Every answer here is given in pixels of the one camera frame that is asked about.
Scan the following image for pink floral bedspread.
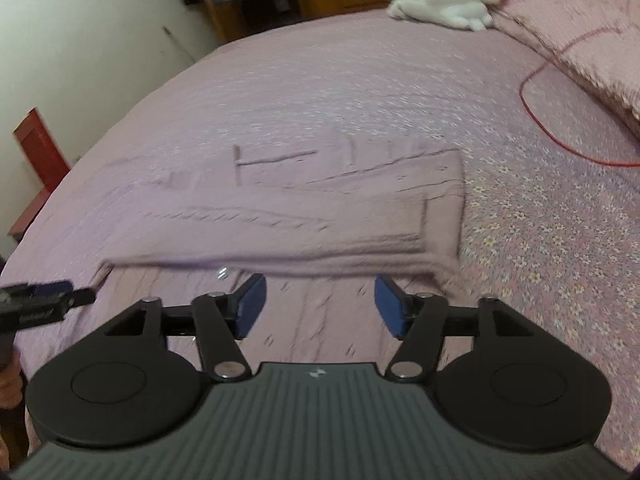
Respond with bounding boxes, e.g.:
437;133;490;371
2;12;639;469

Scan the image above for pink knitted sweater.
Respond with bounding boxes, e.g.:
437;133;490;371
100;134;466;362

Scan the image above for red cable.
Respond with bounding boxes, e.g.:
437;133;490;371
518;22;640;168

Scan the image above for red wooden chair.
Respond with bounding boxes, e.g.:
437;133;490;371
8;108;70;243

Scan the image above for pink folded blanket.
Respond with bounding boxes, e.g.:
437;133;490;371
491;0;640;134

